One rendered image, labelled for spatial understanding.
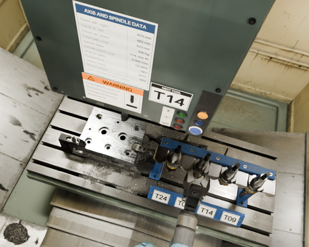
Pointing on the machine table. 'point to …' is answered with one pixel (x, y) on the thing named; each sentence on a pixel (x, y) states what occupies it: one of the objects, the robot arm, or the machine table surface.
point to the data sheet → (115, 45)
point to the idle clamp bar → (182, 142)
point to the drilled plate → (121, 127)
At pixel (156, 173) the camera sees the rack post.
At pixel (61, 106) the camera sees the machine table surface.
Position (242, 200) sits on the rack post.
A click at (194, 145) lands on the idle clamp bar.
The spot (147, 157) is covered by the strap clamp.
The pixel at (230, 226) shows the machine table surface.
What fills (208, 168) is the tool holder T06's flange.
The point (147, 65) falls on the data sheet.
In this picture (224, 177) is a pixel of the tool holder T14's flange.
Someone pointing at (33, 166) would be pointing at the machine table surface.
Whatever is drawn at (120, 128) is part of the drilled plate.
